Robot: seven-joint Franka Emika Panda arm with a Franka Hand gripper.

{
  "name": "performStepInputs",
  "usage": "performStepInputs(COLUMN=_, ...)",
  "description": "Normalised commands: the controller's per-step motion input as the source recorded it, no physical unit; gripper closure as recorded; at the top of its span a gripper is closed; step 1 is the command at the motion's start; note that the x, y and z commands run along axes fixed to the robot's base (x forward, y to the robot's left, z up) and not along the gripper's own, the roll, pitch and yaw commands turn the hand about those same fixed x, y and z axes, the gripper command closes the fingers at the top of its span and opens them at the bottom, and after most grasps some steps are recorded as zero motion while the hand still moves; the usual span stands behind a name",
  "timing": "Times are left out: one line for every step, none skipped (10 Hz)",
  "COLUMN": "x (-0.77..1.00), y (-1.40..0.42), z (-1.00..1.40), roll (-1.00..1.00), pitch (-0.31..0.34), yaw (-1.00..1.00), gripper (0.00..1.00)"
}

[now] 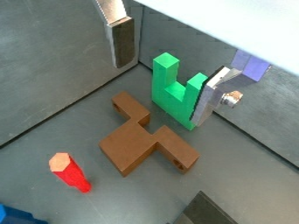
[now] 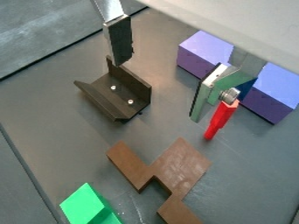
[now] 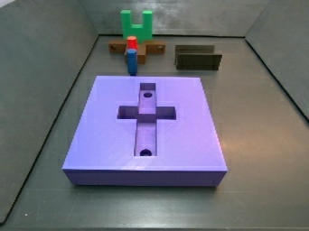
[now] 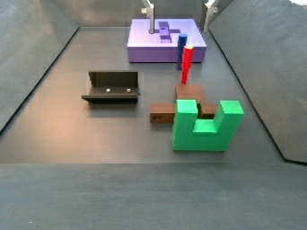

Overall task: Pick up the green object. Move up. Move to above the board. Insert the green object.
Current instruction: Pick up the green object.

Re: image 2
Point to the purple slotted board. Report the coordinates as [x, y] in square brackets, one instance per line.
[270, 95]

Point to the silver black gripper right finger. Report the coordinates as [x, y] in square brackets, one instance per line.
[218, 86]

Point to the brown zigzag flat piece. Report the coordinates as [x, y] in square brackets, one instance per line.
[178, 169]

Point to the red stepped block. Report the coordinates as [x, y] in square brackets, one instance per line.
[221, 117]

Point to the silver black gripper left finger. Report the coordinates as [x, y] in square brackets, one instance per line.
[118, 31]

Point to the black metal bracket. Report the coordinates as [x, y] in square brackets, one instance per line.
[121, 93]

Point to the green U-shaped block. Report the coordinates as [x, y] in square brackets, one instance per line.
[86, 207]

